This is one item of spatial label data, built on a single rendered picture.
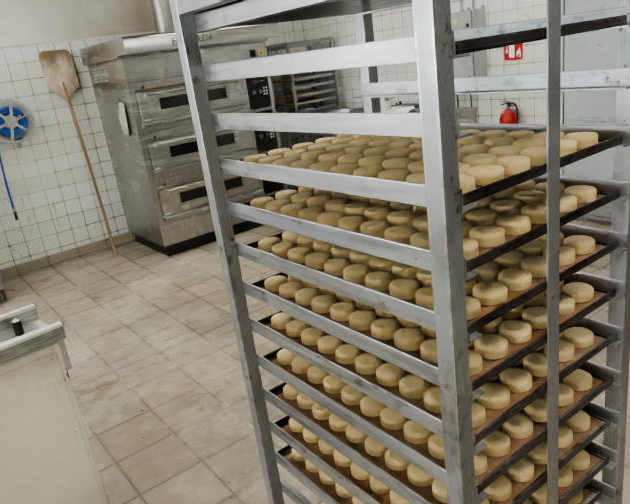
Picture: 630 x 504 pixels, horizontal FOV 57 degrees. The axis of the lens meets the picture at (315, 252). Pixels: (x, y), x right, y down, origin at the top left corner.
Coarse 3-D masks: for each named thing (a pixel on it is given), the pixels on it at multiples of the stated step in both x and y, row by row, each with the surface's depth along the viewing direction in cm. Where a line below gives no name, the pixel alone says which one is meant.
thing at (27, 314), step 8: (32, 304) 230; (8, 312) 225; (16, 312) 224; (24, 312) 226; (32, 312) 228; (0, 320) 221; (8, 320) 223; (24, 320) 227; (32, 320) 229; (0, 328) 221; (8, 328) 223
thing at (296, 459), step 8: (288, 456) 142; (296, 456) 139; (296, 464) 139; (304, 464) 139; (312, 464) 135; (304, 472) 136; (312, 472) 136; (320, 472) 132; (312, 480) 133; (320, 480) 133; (328, 480) 130; (328, 488) 130; (336, 488) 127; (584, 488) 120; (336, 496) 127; (344, 496) 126; (352, 496) 124; (576, 496) 116; (584, 496) 118
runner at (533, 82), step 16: (416, 80) 125; (464, 80) 115; (480, 80) 112; (496, 80) 109; (512, 80) 106; (528, 80) 104; (544, 80) 102; (576, 80) 97; (592, 80) 95; (608, 80) 93; (624, 80) 91; (368, 96) 134; (384, 96) 130; (400, 96) 126
